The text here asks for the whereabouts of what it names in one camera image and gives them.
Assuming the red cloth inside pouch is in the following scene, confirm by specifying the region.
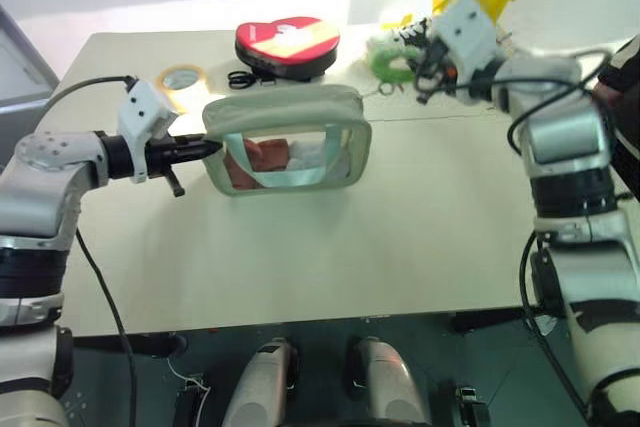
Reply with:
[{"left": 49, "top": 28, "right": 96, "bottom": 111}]
[{"left": 223, "top": 138, "right": 293, "bottom": 192}]

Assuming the silver robot leg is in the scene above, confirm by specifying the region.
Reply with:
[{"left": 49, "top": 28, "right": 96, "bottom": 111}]
[
  {"left": 348, "top": 336, "right": 432, "bottom": 427},
  {"left": 221, "top": 338, "right": 297, "bottom": 427}
]

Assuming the green pouch with clear window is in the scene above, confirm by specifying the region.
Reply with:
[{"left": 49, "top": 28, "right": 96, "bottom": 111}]
[{"left": 201, "top": 83, "right": 374, "bottom": 199}]

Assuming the red heart-shaped case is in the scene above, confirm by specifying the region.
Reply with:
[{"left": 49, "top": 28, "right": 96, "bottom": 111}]
[{"left": 234, "top": 16, "right": 342, "bottom": 82}]

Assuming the person in dark clothing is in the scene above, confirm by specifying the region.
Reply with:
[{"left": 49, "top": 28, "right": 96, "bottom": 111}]
[{"left": 596, "top": 34, "right": 640, "bottom": 198}]

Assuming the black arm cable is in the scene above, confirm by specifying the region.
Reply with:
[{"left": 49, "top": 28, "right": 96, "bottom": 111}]
[
  {"left": 45, "top": 75, "right": 140, "bottom": 427},
  {"left": 505, "top": 48, "right": 622, "bottom": 419}
]

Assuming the green plush keychain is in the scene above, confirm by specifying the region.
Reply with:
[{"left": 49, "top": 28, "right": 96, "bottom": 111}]
[{"left": 368, "top": 43, "right": 422, "bottom": 97}]

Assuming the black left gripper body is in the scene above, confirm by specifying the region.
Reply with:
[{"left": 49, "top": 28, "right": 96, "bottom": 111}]
[{"left": 144, "top": 135, "right": 187, "bottom": 199}]

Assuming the black table frame bar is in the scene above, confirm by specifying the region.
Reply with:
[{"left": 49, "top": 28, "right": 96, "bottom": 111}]
[
  {"left": 72, "top": 332, "right": 190, "bottom": 360},
  {"left": 448, "top": 307, "right": 532, "bottom": 334}
]

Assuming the white black-laced small shoe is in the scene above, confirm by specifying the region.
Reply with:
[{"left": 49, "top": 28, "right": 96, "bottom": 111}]
[{"left": 367, "top": 15, "right": 437, "bottom": 51}]

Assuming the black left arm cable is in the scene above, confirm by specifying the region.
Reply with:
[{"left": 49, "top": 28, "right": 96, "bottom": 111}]
[{"left": 45, "top": 75, "right": 140, "bottom": 427}]

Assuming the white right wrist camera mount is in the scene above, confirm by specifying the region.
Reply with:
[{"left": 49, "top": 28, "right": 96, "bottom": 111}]
[{"left": 431, "top": 0, "right": 502, "bottom": 74}]

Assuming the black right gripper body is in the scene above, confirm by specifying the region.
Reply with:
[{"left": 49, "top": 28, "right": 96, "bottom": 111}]
[{"left": 424, "top": 39, "right": 462, "bottom": 98}]

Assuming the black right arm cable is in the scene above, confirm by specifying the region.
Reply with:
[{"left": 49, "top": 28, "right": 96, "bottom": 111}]
[{"left": 505, "top": 48, "right": 622, "bottom": 419}]

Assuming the white item inside pouch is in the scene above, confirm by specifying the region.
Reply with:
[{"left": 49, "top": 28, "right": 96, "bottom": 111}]
[{"left": 288, "top": 140, "right": 352, "bottom": 180}]

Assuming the thin white wire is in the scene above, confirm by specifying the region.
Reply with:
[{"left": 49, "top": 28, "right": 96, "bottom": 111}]
[{"left": 166, "top": 355, "right": 213, "bottom": 427}]

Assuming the grey cabinet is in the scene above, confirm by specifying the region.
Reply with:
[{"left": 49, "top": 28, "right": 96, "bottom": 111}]
[{"left": 0, "top": 3, "right": 62, "bottom": 161}]

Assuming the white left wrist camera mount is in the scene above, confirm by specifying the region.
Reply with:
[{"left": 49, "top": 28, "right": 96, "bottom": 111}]
[{"left": 116, "top": 77, "right": 179, "bottom": 184}]

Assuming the yellow tape roll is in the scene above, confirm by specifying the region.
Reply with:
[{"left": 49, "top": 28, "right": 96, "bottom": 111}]
[{"left": 155, "top": 64, "right": 209, "bottom": 115}]

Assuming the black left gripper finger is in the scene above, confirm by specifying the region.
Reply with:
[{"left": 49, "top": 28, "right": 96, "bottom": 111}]
[
  {"left": 172, "top": 146, "right": 222, "bottom": 166},
  {"left": 171, "top": 133, "right": 222, "bottom": 150}
]

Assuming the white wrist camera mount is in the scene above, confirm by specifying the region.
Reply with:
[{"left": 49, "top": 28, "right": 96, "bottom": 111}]
[
  {"left": 431, "top": 0, "right": 502, "bottom": 74},
  {"left": 116, "top": 77, "right": 179, "bottom": 184}
]

